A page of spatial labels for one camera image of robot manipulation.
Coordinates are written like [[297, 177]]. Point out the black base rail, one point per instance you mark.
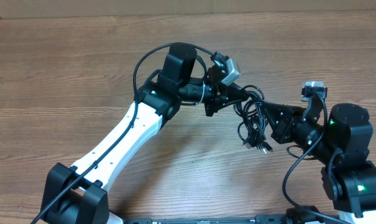
[[258, 219]]

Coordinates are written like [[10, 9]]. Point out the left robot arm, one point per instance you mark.
[[79, 193]]

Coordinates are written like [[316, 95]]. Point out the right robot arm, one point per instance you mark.
[[340, 140]]

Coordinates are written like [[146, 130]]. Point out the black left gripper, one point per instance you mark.
[[220, 94]]

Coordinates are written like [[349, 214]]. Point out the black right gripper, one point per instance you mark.
[[283, 128]]

